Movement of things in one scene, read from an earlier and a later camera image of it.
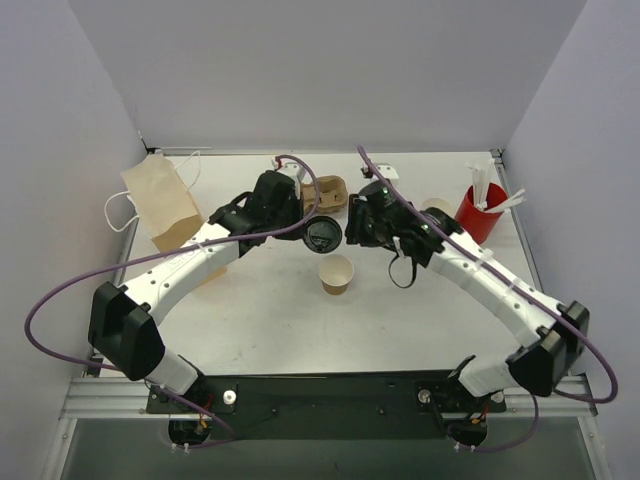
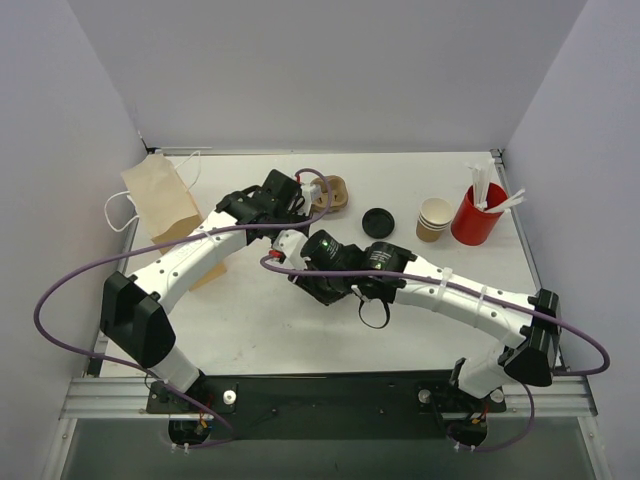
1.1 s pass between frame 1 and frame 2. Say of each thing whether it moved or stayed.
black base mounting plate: stayed
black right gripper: moved
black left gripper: stayed
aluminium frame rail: stayed
